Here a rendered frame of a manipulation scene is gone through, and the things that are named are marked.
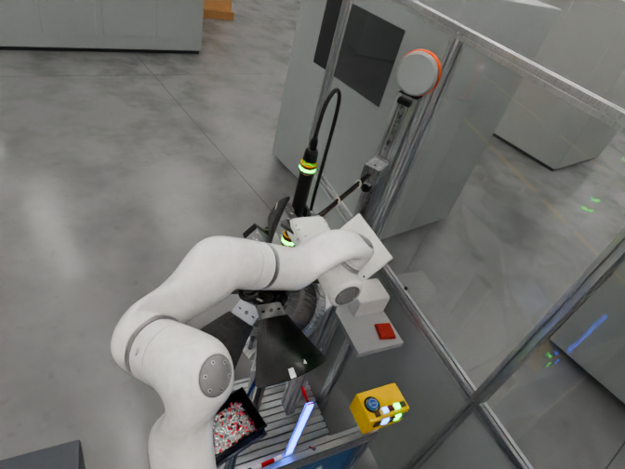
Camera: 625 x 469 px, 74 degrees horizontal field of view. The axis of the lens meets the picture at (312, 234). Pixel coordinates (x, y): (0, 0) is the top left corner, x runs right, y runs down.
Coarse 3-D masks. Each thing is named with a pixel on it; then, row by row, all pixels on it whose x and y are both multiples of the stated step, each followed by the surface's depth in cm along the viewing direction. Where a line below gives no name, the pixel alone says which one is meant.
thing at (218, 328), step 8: (216, 320) 147; (224, 320) 146; (232, 320) 146; (240, 320) 147; (208, 328) 147; (216, 328) 146; (224, 328) 146; (232, 328) 146; (240, 328) 147; (248, 328) 147; (216, 336) 146; (224, 336) 146; (232, 336) 146; (240, 336) 147; (248, 336) 147; (224, 344) 146; (232, 344) 146; (240, 344) 147; (232, 352) 146; (240, 352) 147
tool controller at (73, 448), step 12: (60, 444) 93; (72, 444) 93; (24, 456) 90; (36, 456) 90; (48, 456) 90; (60, 456) 91; (72, 456) 91; (0, 468) 87; (12, 468) 87; (24, 468) 87; (36, 468) 88; (48, 468) 88; (60, 468) 88; (72, 468) 89; (84, 468) 96
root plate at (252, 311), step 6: (240, 300) 147; (240, 306) 147; (246, 306) 147; (252, 306) 147; (234, 312) 147; (240, 312) 147; (252, 312) 147; (246, 318) 147; (252, 318) 148; (252, 324) 148
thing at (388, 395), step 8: (392, 384) 143; (368, 392) 139; (376, 392) 139; (384, 392) 140; (392, 392) 141; (400, 392) 142; (352, 400) 140; (360, 400) 136; (384, 400) 138; (392, 400) 138; (400, 400) 139; (352, 408) 140; (360, 408) 136; (400, 408) 137; (408, 408) 138; (360, 416) 136; (368, 416) 132; (384, 416) 134; (360, 424) 137; (368, 424) 132; (384, 424) 138
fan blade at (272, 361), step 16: (272, 320) 138; (288, 320) 139; (272, 336) 133; (288, 336) 134; (304, 336) 135; (272, 352) 129; (288, 352) 129; (304, 352) 130; (320, 352) 130; (256, 368) 127; (272, 368) 126; (304, 368) 125; (256, 384) 124; (272, 384) 123
